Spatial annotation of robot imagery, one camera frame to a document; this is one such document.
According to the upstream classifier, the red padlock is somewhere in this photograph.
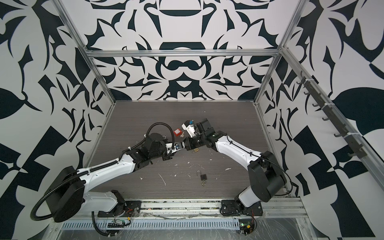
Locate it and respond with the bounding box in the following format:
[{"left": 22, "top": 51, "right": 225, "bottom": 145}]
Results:
[{"left": 174, "top": 129, "right": 184, "bottom": 138}]

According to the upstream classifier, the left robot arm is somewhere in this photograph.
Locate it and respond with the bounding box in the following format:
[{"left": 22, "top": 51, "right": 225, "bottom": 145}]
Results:
[{"left": 30, "top": 122, "right": 190, "bottom": 223}]

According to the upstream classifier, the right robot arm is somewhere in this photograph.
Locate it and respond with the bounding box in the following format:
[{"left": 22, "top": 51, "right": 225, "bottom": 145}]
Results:
[{"left": 182, "top": 119, "right": 287, "bottom": 208}]

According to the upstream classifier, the black padlock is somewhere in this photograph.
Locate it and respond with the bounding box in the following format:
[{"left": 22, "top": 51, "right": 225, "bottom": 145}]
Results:
[{"left": 197, "top": 170, "right": 208, "bottom": 187}]

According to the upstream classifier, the left circuit board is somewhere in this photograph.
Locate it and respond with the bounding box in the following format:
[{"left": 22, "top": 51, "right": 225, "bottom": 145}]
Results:
[{"left": 108, "top": 218, "right": 131, "bottom": 228}]

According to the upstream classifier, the circuit board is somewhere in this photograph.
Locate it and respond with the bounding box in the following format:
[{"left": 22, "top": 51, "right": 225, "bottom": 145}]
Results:
[
  {"left": 240, "top": 221, "right": 257, "bottom": 236},
  {"left": 108, "top": 218, "right": 131, "bottom": 228}
]

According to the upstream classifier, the right circuit board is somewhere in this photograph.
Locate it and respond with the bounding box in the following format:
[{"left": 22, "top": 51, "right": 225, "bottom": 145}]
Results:
[{"left": 240, "top": 221, "right": 257, "bottom": 236}]

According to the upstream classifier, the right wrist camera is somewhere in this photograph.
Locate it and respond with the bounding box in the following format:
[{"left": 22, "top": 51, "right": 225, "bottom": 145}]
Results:
[{"left": 182, "top": 120, "right": 197, "bottom": 138}]

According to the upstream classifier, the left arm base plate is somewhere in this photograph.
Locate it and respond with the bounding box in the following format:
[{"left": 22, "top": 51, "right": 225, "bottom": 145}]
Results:
[{"left": 97, "top": 201, "right": 142, "bottom": 218}]

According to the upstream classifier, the white cable duct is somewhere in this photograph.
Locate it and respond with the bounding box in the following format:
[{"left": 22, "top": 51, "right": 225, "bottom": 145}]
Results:
[{"left": 61, "top": 218, "right": 241, "bottom": 231}]

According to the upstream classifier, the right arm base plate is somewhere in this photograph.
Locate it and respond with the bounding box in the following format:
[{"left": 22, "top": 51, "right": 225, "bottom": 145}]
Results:
[{"left": 220, "top": 200, "right": 264, "bottom": 217}]

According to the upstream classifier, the black corrugated cable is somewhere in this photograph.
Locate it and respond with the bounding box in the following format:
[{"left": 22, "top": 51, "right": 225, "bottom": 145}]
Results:
[{"left": 91, "top": 211, "right": 121, "bottom": 237}]

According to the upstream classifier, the aluminium front rail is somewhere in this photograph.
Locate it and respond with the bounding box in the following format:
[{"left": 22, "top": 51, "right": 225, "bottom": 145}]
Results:
[{"left": 52, "top": 197, "right": 309, "bottom": 220}]

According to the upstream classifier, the wall hook rack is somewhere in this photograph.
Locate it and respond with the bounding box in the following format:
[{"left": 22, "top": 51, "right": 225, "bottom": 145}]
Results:
[{"left": 297, "top": 72, "right": 368, "bottom": 159}]

